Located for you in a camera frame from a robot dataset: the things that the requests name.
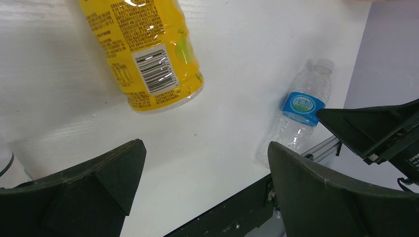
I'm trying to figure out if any blue label water bottle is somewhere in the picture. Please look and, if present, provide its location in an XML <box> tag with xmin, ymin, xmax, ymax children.
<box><xmin>255</xmin><ymin>58</ymin><xmax>335</xmax><ymax>168</ymax></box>

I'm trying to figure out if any aluminium table edge rail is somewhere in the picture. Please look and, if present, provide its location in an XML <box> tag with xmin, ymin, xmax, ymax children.
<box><xmin>302</xmin><ymin>136</ymin><xmax>342</xmax><ymax>163</ymax></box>

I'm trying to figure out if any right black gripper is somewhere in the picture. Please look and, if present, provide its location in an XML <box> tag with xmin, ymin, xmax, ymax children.
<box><xmin>316</xmin><ymin>99</ymin><xmax>419</xmax><ymax>185</ymax></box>

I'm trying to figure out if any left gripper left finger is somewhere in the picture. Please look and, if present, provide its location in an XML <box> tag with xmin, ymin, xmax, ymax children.
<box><xmin>0</xmin><ymin>139</ymin><xmax>147</xmax><ymax>237</ymax></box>

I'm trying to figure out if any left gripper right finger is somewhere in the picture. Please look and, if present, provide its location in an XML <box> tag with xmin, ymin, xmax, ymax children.
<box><xmin>267</xmin><ymin>142</ymin><xmax>419</xmax><ymax>237</ymax></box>

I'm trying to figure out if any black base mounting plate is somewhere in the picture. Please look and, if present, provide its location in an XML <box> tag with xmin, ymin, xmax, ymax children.
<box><xmin>166</xmin><ymin>174</ymin><xmax>274</xmax><ymax>237</ymax></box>

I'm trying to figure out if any yellow juice bottle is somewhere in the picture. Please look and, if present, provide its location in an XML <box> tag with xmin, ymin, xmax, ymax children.
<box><xmin>79</xmin><ymin>0</ymin><xmax>204</xmax><ymax>113</ymax></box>

